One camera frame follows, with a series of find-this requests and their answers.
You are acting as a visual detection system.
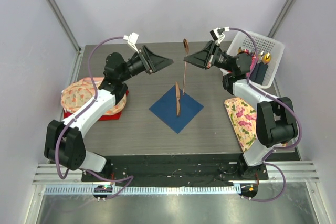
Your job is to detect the red napkin stack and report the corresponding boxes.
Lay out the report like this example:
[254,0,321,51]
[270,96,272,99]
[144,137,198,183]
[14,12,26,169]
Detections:
[62,89,130,122]

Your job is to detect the floral tray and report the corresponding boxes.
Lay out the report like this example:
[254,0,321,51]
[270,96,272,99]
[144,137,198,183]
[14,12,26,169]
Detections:
[224,97,295,153]

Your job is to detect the blue paper napkin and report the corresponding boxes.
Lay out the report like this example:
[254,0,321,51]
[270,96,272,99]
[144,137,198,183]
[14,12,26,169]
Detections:
[149,85,204,134]

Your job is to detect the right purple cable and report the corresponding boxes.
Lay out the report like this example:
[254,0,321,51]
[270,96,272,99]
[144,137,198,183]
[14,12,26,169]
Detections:
[223,27,303,202]

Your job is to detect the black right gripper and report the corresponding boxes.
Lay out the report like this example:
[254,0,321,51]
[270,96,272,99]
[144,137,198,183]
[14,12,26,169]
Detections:
[184,41,234,73]

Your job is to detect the dark blue rolled napkin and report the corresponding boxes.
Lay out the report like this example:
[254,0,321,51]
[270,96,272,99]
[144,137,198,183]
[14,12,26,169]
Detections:
[255,62,268,85]

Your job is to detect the rose gold spoon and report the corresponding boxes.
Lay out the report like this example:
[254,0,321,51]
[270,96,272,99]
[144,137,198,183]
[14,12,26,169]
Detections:
[182,38,189,95]

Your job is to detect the floral mesh laundry bag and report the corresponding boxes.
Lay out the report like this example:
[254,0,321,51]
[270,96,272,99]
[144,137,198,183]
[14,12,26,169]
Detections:
[60,77,128,116]

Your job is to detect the purple cable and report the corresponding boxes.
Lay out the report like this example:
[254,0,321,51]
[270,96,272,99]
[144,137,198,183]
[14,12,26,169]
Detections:
[223,27,303,202]
[56,36,134,200]

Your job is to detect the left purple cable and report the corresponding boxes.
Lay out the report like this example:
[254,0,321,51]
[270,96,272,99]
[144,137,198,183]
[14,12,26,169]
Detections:
[56,36,134,200]

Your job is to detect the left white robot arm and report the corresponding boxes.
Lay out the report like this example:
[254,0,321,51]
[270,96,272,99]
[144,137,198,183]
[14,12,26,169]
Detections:
[44,46,174,182]

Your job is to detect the gold spoon in basket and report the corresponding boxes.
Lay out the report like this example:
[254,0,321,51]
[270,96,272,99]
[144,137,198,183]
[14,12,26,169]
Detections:
[262,52,271,65]

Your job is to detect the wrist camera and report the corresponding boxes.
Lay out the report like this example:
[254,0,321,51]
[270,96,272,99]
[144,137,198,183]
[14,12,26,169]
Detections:
[123,33,139,52]
[210,27,230,45]

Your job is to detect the pink rolled napkin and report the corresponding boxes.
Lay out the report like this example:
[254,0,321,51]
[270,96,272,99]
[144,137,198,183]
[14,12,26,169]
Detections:
[250,55,258,73]

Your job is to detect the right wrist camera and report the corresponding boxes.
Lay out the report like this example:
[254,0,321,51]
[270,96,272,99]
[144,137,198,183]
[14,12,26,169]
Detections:
[210,27,230,45]

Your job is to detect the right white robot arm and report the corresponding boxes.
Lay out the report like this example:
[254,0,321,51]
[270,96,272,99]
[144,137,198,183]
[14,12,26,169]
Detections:
[184,41,299,179]

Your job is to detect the white plastic basket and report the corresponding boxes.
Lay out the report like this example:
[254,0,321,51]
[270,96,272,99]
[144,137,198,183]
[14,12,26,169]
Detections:
[227,31,285,89]

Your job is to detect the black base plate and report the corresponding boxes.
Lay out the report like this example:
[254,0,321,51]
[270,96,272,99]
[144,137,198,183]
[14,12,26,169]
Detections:
[81,155,269,186]

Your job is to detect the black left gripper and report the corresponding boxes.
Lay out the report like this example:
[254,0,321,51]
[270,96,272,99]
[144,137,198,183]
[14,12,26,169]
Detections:
[120,46,173,82]

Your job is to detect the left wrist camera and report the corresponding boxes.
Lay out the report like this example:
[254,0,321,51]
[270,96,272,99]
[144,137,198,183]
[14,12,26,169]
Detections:
[123,33,139,52]

